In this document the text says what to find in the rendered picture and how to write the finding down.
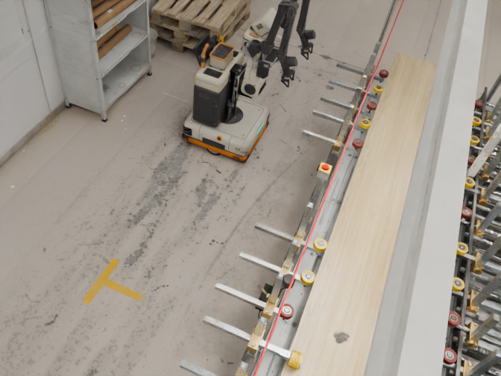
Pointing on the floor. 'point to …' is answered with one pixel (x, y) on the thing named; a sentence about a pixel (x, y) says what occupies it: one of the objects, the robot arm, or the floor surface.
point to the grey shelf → (101, 100)
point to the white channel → (443, 210)
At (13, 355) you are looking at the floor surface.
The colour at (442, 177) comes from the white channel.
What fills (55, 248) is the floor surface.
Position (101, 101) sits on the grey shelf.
